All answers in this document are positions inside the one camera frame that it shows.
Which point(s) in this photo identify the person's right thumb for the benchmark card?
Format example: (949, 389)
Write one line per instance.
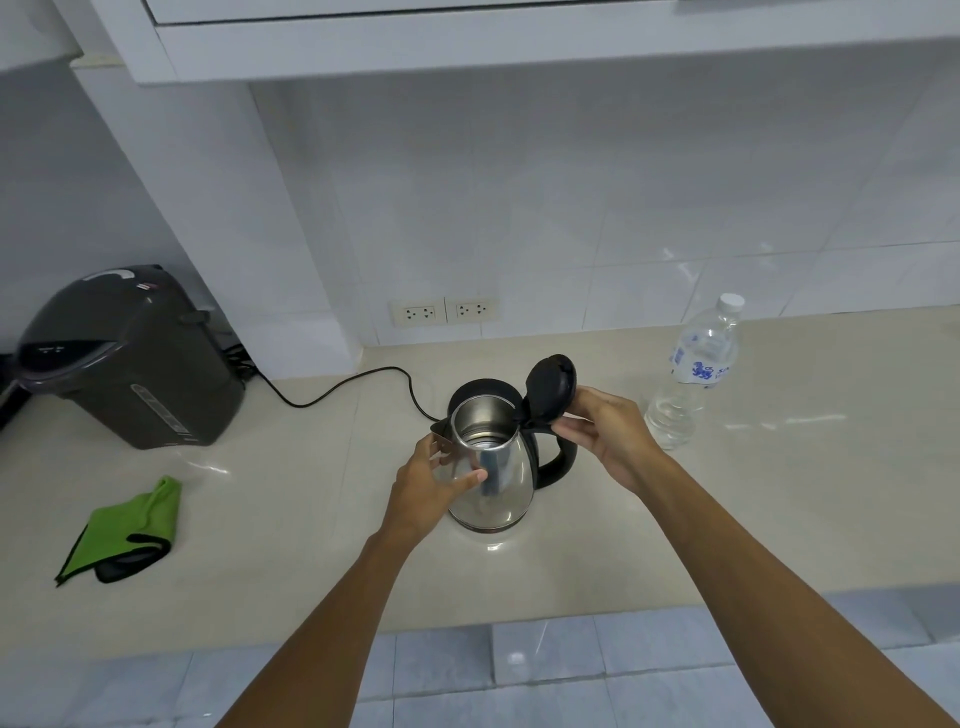
(573, 430)

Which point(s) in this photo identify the clear plastic water bottle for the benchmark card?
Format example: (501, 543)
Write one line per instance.
(694, 375)

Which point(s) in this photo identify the white wall cabinet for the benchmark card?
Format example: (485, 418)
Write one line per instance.
(525, 37)

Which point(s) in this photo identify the person's right hand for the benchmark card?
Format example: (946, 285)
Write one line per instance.
(619, 435)

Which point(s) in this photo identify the person's left hand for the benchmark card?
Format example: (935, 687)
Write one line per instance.
(420, 499)

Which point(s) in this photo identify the green and black cloth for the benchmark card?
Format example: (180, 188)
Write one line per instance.
(124, 529)

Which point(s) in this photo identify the white wall socket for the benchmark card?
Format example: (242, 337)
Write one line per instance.
(473, 310)
(418, 313)

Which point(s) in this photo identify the person's right forearm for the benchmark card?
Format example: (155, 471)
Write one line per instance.
(780, 585)

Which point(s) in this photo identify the person's left thumb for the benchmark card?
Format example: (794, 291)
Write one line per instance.
(466, 484)

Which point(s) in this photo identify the dark grey electric water boiler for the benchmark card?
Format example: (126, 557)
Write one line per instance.
(127, 360)

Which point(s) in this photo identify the stainless steel electric kettle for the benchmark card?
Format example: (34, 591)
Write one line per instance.
(510, 480)

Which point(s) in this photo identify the person's left forearm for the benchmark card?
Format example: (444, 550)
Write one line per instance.
(322, 637)

